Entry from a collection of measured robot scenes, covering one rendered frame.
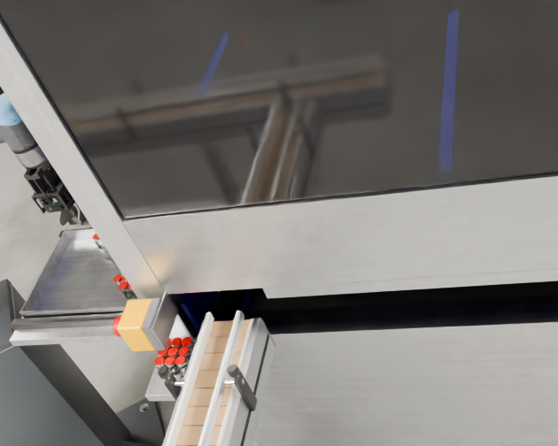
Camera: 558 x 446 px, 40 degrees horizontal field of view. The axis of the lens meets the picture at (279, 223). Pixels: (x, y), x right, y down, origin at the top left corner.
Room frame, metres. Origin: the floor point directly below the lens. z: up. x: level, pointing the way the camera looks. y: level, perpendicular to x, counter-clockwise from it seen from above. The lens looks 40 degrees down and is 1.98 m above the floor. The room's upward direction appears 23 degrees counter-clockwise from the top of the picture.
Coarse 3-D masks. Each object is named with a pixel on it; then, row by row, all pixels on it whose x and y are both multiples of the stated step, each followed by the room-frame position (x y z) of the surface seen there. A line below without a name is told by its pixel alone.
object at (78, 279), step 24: (72, 240) 1.58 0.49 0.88; (48, 264) 1.49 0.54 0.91; (72, 264) 1.49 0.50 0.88; (96, 264) 1.46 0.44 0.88; (48, 288) 1.44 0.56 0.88; (72, 288) 1.41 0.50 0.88; (96, 288) 1.37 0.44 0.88; (24, 312) 1.35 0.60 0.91; (48, 312) 1.33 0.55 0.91; (72, 312) 1.30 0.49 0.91; (96, 312) 1.27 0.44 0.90
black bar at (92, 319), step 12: (120, 312) 1.24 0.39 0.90; (12, 324) 1.35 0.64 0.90; (24, 324) 1.33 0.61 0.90; (36, 324) 1.32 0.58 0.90; (48, 324) 1.31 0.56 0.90; (60, 324) 1.29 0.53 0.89; (72, 324) 1.28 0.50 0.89; (84, 324) 1.26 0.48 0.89; (96, 324) 1.25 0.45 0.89; (108, 324) 1.24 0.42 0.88
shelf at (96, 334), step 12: (72, 228) 1.64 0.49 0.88; (216, 300) 1.20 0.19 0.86; (12, 336) 1.33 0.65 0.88; (24, 336) 1.32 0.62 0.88; (36, 336) 1.30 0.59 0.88; (48, 336) 1.29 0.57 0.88; (60, 336) 1.27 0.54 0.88; (72, 336) 1.25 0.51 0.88; (84, 336) 1.24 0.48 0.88; (96, 336) 1.22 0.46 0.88; (108, 336) 1.21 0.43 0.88
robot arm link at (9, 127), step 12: (0, 96) 1.50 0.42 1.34; (0, 108) 1.45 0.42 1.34; (12, 108) 1.46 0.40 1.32; (0, 120) 1.45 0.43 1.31; (12, 120) 1.45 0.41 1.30; (0, 132) 1.46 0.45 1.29; (12, 132) 1.45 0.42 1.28; (24, 132) 1.45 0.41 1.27; (12, 144) 1.45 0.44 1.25; (24, 144) 1.45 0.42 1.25; (36, 144) 1.45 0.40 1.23
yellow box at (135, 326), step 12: (132, 300) 1.11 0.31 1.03; (144, 300) 1.10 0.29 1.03; (156, 300) 1.08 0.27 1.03; (132, 312) 1.08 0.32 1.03; (144, 312) 1.06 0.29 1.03; (156, 312) 1.06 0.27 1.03; (120, 324) 1.06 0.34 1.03; (132, 324) 1.05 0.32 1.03; (144, 324) 1.03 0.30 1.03; (132, 336) 1.04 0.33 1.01; (144, 336) 1.03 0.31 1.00; (132, 348) 1.05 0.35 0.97; (144, 348) 1.04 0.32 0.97; (156, 348) 1.03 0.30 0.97
